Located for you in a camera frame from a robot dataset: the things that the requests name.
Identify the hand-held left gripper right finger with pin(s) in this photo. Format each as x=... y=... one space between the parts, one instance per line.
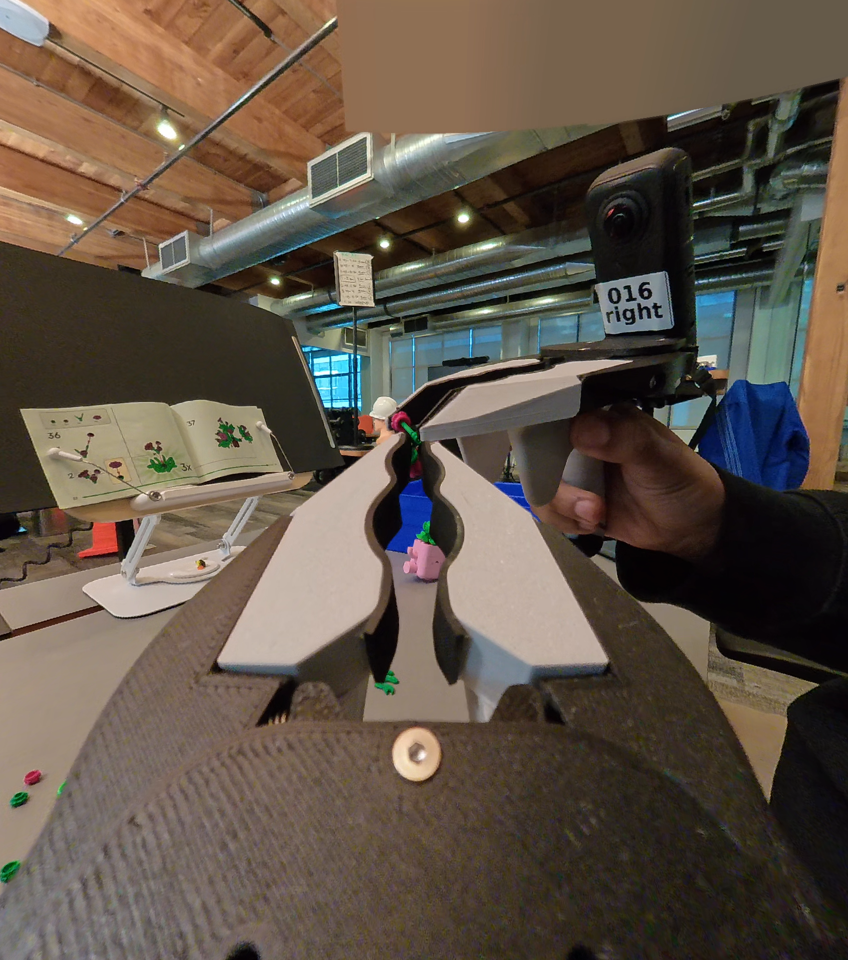
x=521 y=592

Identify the black ceiling pipe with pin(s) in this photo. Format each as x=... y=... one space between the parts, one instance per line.
x=206 y=135

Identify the person's right forearm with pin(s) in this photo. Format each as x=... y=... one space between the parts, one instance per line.
x=806 y=562

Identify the orange floor object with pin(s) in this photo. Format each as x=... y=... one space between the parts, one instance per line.
x=101 y=540

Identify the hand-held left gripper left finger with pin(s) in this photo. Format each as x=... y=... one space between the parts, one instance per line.
x=304 y=585

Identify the silver air duct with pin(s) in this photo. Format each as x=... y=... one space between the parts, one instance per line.
x=281 y=217

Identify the white book stand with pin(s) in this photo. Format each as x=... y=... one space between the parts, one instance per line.
x=139 y=592

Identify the blue cloth bag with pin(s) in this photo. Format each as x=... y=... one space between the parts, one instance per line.
x=753 y=435

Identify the open instruction booklet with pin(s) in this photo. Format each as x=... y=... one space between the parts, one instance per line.
x=154 y=442

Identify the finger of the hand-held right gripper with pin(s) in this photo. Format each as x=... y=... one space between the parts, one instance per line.
x=499 y=373
x=514 y=405

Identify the white ceiling access point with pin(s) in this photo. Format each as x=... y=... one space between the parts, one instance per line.
x=15 y=19

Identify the scattered small toy pieces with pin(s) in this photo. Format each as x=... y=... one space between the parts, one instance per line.
x=17 y=799

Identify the wooden post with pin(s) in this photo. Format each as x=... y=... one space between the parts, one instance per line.
x=843 y=300

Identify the black panel board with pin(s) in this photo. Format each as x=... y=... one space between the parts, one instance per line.
x=94 y=337

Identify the pink toy block with leaf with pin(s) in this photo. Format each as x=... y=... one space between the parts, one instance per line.
x=425 y=561

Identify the green stem pink flower toy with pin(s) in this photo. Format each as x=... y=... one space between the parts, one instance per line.
x=410 y=433

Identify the green leaf toy piece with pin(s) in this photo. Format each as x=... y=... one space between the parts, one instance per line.
x=388 y=682

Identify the person's black clothed torso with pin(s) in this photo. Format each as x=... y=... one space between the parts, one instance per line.
x=843 y=787

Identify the blue plastic bin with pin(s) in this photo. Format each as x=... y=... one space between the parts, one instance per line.
x=514 y=495

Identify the person's right hand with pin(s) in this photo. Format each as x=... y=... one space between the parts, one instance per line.
x=656 y=487

